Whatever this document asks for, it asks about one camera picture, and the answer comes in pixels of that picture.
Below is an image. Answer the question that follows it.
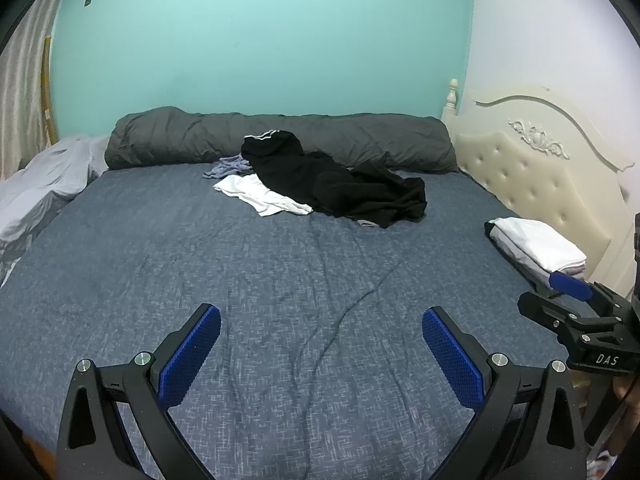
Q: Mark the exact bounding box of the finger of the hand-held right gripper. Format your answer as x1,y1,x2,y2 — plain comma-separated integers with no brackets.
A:
517,291,608,341
547,270,636,321

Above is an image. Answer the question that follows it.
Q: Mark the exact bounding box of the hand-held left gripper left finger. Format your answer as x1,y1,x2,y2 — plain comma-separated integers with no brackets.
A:
56,303,222,480

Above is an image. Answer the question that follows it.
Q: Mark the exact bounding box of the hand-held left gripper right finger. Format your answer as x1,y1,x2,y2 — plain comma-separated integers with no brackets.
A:
421,306,587,480

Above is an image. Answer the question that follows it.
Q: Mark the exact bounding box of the black sweater with white trim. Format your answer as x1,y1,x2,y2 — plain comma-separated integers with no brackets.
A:
241,130,331,211

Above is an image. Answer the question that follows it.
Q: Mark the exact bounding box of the folded light grey garment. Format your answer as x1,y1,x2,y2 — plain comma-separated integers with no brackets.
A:
492,240,587,283

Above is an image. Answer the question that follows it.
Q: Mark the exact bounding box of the folded white garment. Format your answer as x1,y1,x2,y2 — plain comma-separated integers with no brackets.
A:
484,216,588,275

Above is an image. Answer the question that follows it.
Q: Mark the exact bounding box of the cream tufted headboard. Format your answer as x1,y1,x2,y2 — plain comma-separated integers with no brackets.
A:
441,78,640,301

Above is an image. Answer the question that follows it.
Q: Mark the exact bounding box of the crumpled black garment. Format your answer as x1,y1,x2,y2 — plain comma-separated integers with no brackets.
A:
300,152,428,230

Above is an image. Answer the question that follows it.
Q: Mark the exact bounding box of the white t-shirt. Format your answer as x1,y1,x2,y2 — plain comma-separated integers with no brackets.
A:
213,174,314,218

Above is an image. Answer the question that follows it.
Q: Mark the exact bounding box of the blue-grey crumpled garment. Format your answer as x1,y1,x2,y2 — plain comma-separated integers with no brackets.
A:
202,156,253,181

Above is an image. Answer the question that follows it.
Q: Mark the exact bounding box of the dark grey rolled duvet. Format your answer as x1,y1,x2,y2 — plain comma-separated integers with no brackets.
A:
104,106,460,175

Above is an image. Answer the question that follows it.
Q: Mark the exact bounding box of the light grey sheet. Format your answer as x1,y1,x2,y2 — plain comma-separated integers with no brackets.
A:
0,135,110,286

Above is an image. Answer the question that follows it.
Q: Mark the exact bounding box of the beige striped curtain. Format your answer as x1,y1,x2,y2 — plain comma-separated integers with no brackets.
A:
0,0,71,181

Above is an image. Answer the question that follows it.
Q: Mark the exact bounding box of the wooden window frame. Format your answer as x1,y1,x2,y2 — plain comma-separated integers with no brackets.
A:
42,35,58,143

